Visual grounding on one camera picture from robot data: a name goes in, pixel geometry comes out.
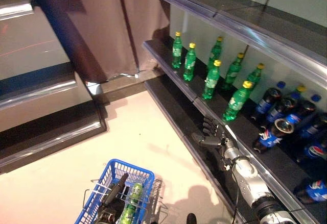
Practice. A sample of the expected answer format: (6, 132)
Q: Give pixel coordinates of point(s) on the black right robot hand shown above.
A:
(214, 134)

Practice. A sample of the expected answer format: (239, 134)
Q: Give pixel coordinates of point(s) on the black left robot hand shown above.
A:
(107, 208)

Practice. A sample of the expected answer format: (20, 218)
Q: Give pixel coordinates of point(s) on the green Sprite bottle yellow cap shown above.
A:
(189, 64)
(254, 76)
(301, 88)
(232, 73)
(214, 53)
(235, 104)
(176, 53)
(210, 82)

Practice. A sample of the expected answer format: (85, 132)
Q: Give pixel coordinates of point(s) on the blue plastic shopping basket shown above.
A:
(150, 174)

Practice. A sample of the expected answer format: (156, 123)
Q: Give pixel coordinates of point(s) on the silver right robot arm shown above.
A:
(245, 173)

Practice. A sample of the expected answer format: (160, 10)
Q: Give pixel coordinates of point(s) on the bright green drink bottle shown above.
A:
(127, 213)

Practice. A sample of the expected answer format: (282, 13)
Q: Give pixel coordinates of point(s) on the green bottle in basket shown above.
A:
(136, 190)

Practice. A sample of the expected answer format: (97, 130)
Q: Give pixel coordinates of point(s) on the silver right robot leg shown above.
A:
(191, 219)

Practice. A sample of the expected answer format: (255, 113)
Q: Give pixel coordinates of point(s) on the dark stone floor sill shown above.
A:
(127, 83)

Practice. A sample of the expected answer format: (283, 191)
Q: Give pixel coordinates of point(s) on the grey brown curtain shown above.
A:
(102, 30)

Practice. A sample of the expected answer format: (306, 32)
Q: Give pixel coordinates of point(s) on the dark maroon curtain panel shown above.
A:
(56, 30)

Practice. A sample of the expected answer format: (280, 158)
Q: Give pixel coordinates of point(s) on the shiny silver post base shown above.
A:
(93, 87)

